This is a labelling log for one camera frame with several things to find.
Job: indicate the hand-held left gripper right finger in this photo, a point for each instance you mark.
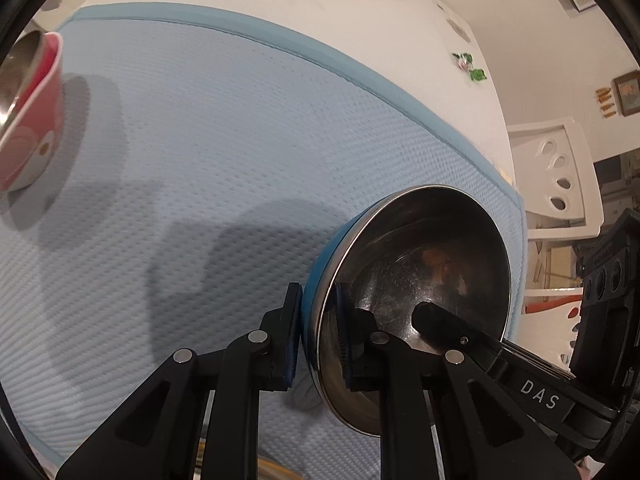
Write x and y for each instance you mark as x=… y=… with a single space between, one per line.
x=345 y=340

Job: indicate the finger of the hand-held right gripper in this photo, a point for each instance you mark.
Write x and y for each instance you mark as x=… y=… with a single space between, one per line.
x=440 y=322

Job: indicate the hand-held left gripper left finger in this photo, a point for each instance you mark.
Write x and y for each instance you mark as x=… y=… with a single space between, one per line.
x=292 y=340

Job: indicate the blue steel bowl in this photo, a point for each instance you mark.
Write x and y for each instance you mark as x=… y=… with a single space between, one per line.
x=425 y=240

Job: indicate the yellow rimmed round plate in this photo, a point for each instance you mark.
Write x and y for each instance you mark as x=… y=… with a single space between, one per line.
x=272 y=467

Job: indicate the white chair with oval holes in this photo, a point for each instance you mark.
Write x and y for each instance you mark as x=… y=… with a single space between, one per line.
x=575 y=140

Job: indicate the light blue textured mat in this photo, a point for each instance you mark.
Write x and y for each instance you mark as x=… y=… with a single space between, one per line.
x=200 y=160

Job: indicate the pink steel bowl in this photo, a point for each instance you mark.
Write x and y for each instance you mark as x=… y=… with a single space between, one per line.
x=35 y=125

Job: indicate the wooden wall ornament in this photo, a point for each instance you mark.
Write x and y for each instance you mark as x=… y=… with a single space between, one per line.
x=605 y=102

